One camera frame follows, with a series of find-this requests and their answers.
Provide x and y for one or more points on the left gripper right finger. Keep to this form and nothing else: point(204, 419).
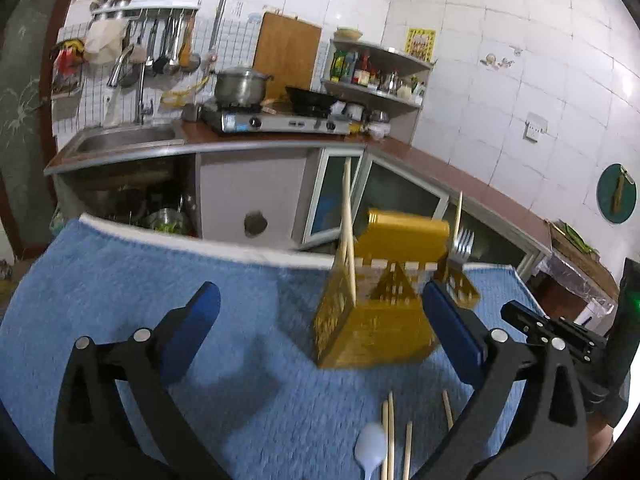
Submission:
point(526, 417)

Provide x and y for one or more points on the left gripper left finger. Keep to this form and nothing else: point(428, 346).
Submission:
point(93, 437)

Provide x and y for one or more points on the wooden chopstick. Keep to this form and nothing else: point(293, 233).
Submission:
point(457, 221)
point(406, 461)
point(347, 239)
point(385, 420)
point(391, 437)
point(447, 408)

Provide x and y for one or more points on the light blue plastic spoon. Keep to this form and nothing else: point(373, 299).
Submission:
point(368, 450)

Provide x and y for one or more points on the green handled metal fork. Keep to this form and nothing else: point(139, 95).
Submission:
point(462, 248)

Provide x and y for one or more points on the steel kitchen sink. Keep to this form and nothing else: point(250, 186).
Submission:
point(118, 139)

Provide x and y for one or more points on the kitchen counter with cabinets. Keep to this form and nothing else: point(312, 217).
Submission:
point(284, 191)

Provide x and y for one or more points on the blue knitted table cloth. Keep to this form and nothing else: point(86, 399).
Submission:
point(232, 337)

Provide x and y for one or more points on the yellow perforated utensil holder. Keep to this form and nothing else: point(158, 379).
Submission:
point(394, 257)

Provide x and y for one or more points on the steel gas stove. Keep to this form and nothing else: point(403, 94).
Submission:
point(230, 122)

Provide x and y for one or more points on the steel sink faucet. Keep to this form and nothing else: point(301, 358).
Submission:
point(129, 72)

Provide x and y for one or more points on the corner steel shelf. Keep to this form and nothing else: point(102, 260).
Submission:
point(376, 77)

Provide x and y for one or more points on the steel cooking pot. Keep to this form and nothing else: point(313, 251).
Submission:
point(240, 86)

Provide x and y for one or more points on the black wok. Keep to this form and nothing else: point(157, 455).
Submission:
point(310, 103)

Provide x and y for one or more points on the wooden cutting board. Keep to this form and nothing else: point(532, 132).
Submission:
point(286, 50)

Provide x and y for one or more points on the steel hanging utensil rack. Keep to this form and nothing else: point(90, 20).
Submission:
point(140, 5)

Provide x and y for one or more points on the dark wooden glass door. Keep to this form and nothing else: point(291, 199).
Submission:
point(29, 30)

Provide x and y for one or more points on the green round wall board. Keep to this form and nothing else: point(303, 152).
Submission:
point(617, 193)

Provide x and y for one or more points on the white wall socket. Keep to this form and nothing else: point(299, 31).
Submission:
point(535, 127)

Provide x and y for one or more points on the yellow wall poster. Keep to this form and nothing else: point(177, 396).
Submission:
point(420, 43)

